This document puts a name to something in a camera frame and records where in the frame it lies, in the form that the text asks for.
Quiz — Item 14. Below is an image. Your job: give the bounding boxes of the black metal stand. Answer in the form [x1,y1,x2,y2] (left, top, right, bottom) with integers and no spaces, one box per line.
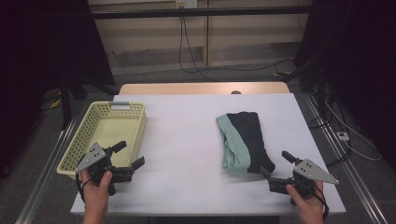
[279,57,332,123]
[58,73,120,131]

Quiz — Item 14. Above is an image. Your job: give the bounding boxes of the light wooden table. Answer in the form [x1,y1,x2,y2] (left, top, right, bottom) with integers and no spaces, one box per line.
[119,81,290,95]

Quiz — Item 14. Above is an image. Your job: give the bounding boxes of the white floor cable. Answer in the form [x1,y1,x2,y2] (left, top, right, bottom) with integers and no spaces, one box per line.
[323,101,383,162]

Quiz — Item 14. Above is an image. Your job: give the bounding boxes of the pale yellow perforated plastic basket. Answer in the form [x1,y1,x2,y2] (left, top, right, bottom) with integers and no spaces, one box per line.
[56,101,148,181]

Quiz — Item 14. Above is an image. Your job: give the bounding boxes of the person's left hand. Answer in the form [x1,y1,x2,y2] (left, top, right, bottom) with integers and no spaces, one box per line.
[80,169,114,217]

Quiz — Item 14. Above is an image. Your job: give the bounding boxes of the black curtain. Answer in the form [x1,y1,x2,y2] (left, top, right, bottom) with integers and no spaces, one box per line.
[293,0,396,169]
[0,0,116,178]

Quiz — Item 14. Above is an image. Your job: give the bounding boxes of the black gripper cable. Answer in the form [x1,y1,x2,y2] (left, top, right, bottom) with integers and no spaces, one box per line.
[312,185,330,221]
[75,172,93,203]

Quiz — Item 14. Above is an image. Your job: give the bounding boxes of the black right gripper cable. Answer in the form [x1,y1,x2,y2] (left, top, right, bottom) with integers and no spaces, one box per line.
[312,185,330,221]

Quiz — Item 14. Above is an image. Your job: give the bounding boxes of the white wall socket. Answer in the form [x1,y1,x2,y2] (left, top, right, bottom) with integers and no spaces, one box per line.
[175,0,198,9]

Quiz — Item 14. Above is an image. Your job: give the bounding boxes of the black horizontal metal bar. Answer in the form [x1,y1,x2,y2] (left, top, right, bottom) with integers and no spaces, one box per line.
[92,6,312,21]

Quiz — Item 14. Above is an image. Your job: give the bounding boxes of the beige wooden cabinet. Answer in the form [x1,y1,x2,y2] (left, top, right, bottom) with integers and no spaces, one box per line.
[87,0,314,77]

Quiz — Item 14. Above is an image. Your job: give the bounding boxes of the yellow tape piece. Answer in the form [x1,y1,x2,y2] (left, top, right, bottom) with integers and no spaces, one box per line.
[41,89,63,110]

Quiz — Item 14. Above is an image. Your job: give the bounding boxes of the black hanging power cable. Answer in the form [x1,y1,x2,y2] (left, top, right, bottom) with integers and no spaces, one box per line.
[177,15,219,82]

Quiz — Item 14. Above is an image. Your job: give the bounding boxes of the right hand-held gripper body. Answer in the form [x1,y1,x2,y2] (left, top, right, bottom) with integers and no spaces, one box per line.
[268,158,340,200]

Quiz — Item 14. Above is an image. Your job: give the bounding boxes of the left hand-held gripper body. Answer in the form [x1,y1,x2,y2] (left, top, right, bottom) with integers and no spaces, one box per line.
[75,142,134,197]

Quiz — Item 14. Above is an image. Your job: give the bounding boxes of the person's right hand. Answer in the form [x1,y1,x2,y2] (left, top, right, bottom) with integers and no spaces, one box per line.
[285,181,325,220]

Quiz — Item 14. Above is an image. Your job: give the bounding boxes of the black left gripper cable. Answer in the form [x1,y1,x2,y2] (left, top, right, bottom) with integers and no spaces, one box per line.
[75,172,93,203]

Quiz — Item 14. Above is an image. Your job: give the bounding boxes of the black and mint underpants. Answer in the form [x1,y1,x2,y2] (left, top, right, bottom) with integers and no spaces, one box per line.
[216,111,276,175]

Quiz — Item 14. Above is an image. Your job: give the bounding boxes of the black floor cable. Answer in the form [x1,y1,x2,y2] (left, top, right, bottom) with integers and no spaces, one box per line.
[186,59,295,75]

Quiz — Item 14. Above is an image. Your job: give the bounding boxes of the white board table cover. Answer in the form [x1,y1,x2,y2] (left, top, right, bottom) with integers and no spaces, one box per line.
[70,92,347,217]

